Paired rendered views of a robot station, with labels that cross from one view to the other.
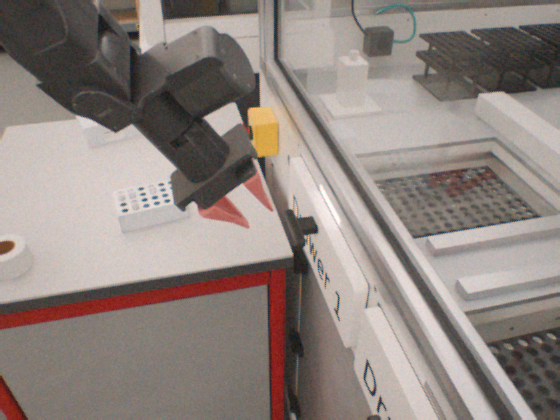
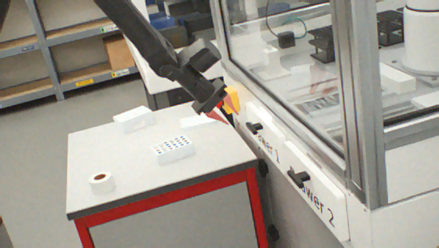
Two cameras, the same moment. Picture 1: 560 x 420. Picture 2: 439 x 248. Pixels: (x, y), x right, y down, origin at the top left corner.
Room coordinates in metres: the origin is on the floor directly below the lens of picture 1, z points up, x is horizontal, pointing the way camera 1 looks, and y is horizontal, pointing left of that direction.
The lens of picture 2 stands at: (-0.80, 0.00, 1.49)
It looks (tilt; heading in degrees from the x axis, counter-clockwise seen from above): 23 degrees down; 3
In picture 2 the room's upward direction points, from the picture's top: 11 degrees counter-clockwise
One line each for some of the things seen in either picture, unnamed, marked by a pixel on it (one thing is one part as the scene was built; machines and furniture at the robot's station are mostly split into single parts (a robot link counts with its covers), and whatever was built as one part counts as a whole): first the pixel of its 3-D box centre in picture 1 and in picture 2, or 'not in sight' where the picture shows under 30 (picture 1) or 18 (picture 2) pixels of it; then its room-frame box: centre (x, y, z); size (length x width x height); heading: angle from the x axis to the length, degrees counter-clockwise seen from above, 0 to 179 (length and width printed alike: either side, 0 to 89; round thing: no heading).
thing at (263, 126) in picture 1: (261, 131); (228, 100); (0.83, 0.04, 0.88); 0.07 x 0.05 x 0.07; 13
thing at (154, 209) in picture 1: (150, 203); (172, 149); (0.73, 0.24, 0.78); 0.12 x 0.08 x 0.04; 112
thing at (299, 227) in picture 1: (303, 226); (255, 127); (0.51, -0.03, 0.91); 0.07 x 0.04 x 0.01; 13
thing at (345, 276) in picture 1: (320, 241); (266, 135); (0.51, -0.06, 0.87); 0.29 x 0.02 x 0.11; 13
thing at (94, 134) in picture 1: (108, 124); (133, 119); (1.03, 0.41, 0.79); 0.13 x 0.09 x 0.05; 120
